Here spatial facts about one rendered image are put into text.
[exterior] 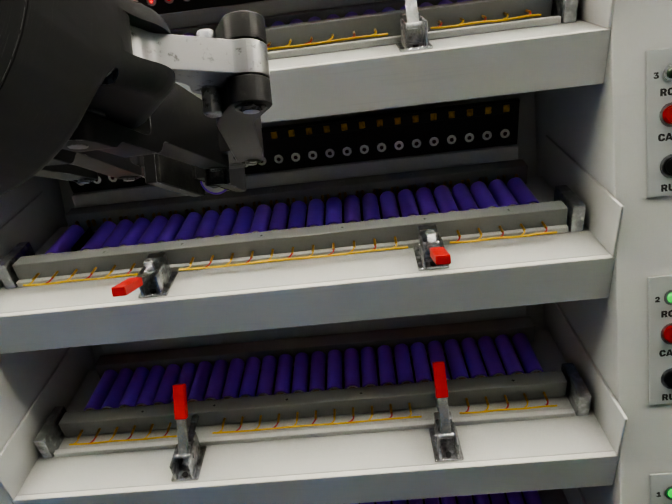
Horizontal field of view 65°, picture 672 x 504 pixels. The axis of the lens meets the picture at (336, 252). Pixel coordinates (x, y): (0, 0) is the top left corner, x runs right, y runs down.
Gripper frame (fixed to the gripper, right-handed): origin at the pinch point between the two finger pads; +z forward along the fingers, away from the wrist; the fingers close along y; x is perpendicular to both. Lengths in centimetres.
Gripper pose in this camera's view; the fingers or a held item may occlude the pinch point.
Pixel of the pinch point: (198, 160)
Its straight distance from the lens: 29.3
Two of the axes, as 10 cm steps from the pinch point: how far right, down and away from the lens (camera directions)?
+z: 0.7, -0.2, 10.0
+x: 0.9, 10.0, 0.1
